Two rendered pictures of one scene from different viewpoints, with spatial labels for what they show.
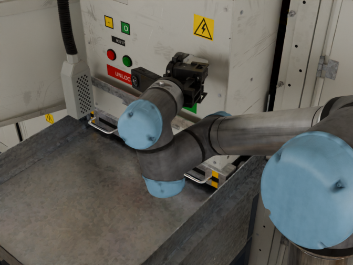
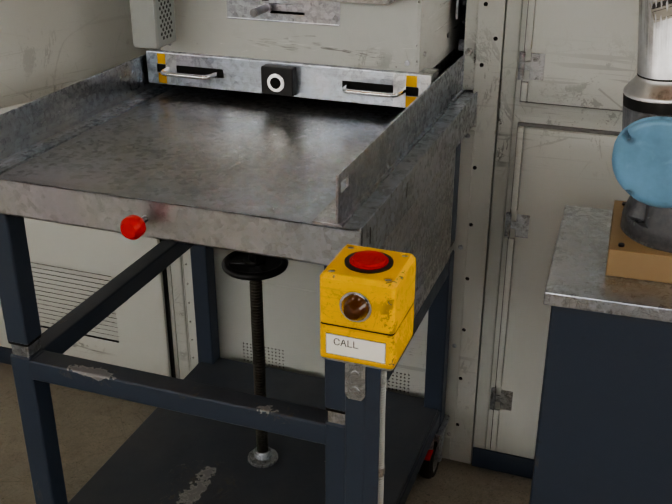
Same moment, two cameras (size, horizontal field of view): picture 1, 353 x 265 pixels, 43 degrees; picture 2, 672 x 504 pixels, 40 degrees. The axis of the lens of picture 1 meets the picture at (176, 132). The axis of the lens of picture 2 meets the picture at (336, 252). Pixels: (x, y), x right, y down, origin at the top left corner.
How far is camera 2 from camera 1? 0.82 m
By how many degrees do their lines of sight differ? 20
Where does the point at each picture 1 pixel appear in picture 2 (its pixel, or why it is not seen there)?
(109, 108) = (197, 42)
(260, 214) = (463, 201)
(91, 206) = (228, 149)
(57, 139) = (111, 106)
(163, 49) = not seen: outside the picture
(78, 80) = not seen: outside the picture
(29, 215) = (129, 167)
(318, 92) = not seen: outside the picture
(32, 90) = (38, 46)
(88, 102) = (169, 20)
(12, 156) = (54, 112)
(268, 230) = (479, 229)
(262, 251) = (472, 279)
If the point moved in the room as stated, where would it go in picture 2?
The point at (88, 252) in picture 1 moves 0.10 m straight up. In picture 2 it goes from (261, 180) to (259, 111)
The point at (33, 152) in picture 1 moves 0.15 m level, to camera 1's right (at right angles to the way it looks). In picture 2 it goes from (80, 116) to (170, 108)
